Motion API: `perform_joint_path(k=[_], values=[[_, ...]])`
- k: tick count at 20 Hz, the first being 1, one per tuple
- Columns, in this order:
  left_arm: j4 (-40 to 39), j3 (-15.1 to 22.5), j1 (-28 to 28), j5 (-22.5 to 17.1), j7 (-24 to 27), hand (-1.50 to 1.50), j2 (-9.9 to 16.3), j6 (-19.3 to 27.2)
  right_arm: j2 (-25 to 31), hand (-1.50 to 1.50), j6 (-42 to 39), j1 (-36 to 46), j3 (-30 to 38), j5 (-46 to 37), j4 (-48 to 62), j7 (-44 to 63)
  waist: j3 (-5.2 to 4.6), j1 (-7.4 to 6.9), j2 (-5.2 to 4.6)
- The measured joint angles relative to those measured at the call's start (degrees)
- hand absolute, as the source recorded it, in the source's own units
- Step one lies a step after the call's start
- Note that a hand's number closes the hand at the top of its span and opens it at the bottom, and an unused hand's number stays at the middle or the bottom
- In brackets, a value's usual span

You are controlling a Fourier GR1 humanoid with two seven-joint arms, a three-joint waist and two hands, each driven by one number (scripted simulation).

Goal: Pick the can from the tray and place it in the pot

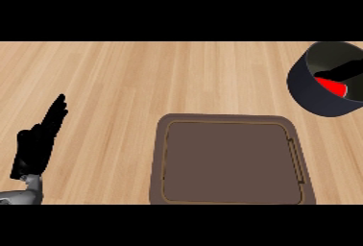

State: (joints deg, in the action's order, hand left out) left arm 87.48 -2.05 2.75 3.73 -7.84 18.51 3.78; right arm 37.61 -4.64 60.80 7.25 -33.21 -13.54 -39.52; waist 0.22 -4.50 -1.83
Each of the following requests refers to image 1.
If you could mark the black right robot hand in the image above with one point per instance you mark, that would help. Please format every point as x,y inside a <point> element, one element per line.
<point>340,71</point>

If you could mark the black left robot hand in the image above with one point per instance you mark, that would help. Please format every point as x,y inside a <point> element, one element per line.
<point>38,142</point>

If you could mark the red can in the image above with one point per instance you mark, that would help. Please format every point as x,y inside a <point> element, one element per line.
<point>333,86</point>

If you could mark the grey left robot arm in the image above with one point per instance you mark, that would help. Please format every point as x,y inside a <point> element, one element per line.
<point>28,193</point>

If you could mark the dark grey pot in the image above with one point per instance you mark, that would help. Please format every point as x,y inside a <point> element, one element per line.
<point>314,96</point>

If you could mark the brown square tray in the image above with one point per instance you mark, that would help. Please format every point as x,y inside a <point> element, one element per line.
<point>231,163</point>

